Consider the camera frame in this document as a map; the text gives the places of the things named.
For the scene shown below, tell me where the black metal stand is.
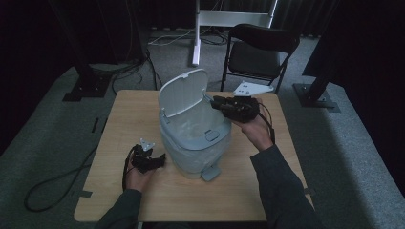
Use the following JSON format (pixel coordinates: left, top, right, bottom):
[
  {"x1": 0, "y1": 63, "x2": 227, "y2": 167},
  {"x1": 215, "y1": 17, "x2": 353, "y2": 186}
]
[
  {"x1": 47, "y1": 0, "x2": 113, "y2": 103},
  {"x1": 292, "y1": 28, "x2": 342, "y2": 114}
]

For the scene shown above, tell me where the black floor cable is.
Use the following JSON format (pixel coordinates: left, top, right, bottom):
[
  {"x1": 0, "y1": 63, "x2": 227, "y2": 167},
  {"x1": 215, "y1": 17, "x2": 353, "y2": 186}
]
[{"x1": 23, "y1": 144, "x2": 100, "y2": 213}]

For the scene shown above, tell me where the person's right hand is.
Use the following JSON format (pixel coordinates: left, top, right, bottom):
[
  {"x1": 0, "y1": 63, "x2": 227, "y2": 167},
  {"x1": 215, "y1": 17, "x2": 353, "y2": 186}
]
[{"x1": 231, "y1": 97, "x2": 275, "y2": 153}]

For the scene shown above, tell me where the white metal stand frame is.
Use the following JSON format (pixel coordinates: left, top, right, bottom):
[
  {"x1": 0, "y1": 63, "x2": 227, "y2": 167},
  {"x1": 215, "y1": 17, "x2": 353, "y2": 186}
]
[{"x1": 191, "y1": 0, "x2": 279, "y2": 68}]

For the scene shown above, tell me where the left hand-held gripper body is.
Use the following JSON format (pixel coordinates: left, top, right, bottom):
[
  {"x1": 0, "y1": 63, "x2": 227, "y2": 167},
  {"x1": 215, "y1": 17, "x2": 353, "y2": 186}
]
[{"x1": 129, "y1": 137, "x2": 161, "y2": 175}]

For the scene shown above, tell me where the grey trash bin with lid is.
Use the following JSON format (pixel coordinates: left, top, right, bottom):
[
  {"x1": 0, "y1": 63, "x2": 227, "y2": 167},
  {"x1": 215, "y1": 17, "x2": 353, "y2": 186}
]
[{"x1": 158, "y1": 68, "x2": 233, "y2": 182}]

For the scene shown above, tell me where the person's left hand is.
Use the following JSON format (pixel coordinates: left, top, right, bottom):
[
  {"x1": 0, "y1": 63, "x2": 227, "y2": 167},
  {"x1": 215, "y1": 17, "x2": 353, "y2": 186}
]
[{"x1": 124, "y1": 164, "x2": 157, "y2": 194}]

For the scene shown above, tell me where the hand-held gripper cable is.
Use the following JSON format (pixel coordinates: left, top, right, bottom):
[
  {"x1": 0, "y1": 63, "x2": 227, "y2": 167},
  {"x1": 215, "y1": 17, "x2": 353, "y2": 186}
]
[
  {"x1": 257, "y1": 102, "x2": 277, "y2": 145},
  {"x1": 121, "y1": 145, "x2": 136, "y2": 193}
]

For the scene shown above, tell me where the bundle of black cables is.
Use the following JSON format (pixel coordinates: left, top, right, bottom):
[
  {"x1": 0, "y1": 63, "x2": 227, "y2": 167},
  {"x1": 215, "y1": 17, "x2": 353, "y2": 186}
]
[{"x1": 109, "y1": 47, "x2": 160, "y2": 94}]

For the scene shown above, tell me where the left hand-held gripper cable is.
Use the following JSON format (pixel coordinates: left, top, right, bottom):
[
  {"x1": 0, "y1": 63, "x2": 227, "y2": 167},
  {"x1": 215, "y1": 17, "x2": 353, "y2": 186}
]
[{"x1": 121, "y1": 145, "x2": 136, "y2": 193}]

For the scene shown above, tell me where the black folding chair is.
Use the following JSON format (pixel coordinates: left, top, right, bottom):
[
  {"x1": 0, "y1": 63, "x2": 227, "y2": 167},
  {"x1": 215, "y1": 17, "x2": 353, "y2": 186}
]
[{"x1": 220, "y1": 23, "x2": 301, "y2": 95}]

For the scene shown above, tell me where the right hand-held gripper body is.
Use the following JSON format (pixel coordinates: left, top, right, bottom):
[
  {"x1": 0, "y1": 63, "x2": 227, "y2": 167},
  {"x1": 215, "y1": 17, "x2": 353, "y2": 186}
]
[{"x1": 220, "y1": 80, "x2": 275, "y2": 124}]

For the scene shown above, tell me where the right hand-held gripper cable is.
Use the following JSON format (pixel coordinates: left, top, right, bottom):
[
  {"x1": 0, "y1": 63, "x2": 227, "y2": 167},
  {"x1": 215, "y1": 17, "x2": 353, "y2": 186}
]
[{"x1": 257, "y1": 102, "x2": 277, "y2": 145}]

